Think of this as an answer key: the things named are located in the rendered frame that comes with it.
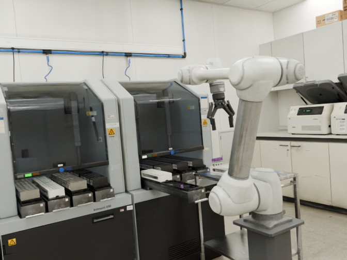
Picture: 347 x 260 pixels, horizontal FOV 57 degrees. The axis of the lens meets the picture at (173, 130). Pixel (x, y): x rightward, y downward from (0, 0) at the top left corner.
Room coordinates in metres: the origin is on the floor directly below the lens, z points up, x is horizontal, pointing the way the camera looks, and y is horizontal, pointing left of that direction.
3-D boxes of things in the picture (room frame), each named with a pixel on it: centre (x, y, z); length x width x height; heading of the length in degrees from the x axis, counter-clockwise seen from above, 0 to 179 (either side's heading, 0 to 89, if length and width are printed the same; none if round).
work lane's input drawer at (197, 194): (2.23, 0.06, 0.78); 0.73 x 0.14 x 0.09; 33
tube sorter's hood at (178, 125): (2.79, 0.14, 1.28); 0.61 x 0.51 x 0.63; 123
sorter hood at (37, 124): (2.32, 0.87, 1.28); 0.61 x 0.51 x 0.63; 123
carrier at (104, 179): (2.25, 0.55, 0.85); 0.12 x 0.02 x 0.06; 123
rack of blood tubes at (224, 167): (2.26, -0.37, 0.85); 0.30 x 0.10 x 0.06; 36
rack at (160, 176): (2.38, 0.16, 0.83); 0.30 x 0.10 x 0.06; 33
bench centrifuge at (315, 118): (4.06, -1.86, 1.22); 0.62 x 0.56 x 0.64; 121
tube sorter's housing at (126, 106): (2.95, 0.25, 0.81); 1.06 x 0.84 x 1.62; 33
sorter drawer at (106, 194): (2.44, 0.67, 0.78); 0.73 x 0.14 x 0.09; 33
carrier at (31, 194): (2.00, 0.93, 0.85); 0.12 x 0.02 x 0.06; 123
